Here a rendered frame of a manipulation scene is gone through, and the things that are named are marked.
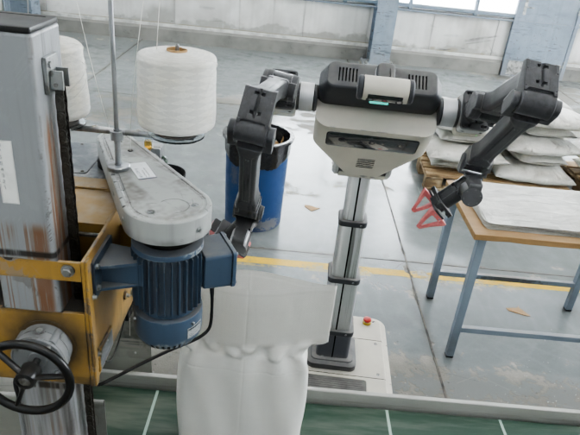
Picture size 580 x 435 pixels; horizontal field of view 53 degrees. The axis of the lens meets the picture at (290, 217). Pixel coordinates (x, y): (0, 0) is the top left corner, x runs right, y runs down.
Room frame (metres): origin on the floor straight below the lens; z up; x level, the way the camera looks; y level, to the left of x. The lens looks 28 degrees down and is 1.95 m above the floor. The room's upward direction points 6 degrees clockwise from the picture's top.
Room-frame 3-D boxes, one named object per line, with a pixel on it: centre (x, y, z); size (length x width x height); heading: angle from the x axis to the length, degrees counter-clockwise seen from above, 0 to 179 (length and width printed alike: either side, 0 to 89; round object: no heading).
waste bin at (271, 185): (3.66, 0.26, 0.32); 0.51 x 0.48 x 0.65; 1
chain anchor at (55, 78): (0.97, 0.42, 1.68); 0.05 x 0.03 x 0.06; 1
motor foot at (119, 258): (1.00, 0.33, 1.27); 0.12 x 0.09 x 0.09; 1
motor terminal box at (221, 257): (1.09, 0.16, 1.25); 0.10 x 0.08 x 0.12; 26
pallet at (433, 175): (4.91, -1.70, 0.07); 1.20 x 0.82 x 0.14; 89
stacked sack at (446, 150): (4.67, -1.40, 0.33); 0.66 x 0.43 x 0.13; 91
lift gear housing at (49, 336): (0.88, 0.47, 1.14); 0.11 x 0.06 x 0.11; 91
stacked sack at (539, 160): (4.92, -2.04, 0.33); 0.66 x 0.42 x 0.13; 4
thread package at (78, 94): (1.18, 0.52, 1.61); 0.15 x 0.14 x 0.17; 91
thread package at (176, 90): (1.19, 0.26, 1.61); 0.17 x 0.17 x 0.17
